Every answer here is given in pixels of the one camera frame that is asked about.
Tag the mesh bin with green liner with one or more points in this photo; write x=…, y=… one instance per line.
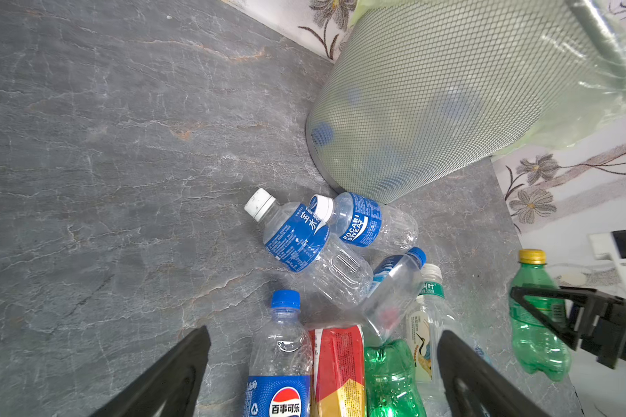
x=425, y=88

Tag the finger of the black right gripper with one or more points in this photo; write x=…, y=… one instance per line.
x=568, y=329

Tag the blue label water bottle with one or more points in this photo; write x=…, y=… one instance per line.
x=304, y=244

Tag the Pepsi bottle blue label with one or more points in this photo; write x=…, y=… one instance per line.
x=281, y=362

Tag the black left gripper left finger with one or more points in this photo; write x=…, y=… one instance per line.
x=171, y=386

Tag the square clear bottle white cap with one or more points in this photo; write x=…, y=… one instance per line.
x=425, y=322

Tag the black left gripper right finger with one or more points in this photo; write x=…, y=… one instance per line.
x=473, y=388

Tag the red yellow label bottle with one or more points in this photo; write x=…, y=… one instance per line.
x=338, y=383

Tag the Pocari Sweat clear bottle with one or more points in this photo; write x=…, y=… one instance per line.
x=365, y=223

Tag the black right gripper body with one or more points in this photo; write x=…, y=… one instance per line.
x=600, y=329

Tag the clear bottle blue cap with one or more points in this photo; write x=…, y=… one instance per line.
x=397, y=281

